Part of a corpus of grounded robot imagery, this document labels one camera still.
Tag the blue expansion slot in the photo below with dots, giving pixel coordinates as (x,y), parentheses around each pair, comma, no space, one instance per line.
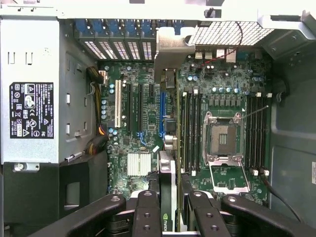
(162,111)

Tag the white expansion slot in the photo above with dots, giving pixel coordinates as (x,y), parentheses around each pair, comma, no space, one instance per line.
(118,103)

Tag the green Dell motherboard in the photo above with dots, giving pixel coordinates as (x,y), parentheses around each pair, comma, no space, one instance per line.
(148,116)

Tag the silver power supply unit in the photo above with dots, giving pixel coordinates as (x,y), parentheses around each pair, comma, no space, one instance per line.
(32,61)

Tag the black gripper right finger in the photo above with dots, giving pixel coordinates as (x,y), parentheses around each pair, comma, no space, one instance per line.
(212,222)

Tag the CPU socket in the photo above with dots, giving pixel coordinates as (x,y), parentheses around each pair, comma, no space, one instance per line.
(224,138)

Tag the RAM slot with black clips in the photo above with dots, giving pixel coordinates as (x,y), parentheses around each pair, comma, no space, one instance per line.
(262,133)
(251,133)
(189,133)
(200,133)

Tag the long black expansion slot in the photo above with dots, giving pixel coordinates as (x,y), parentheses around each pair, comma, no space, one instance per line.
(140,108)
(129,108)

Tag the short black expansion slot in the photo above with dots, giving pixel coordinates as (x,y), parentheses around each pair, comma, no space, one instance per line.
(150,90)

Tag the black silver PC case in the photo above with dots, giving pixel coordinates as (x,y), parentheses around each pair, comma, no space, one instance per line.
(291,123)

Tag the silver finned chipset heatsink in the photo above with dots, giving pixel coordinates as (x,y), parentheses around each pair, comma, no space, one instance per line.
(138,164)

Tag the black plastic air shroud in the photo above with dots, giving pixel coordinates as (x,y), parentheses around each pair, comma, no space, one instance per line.
(37,192)

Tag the RAM slot with white clips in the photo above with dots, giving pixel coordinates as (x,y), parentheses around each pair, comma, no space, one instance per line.
(256,133)
(267,133)
(183,133)
(194,133)

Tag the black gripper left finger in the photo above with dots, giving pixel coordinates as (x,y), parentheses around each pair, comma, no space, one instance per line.
(146,217)

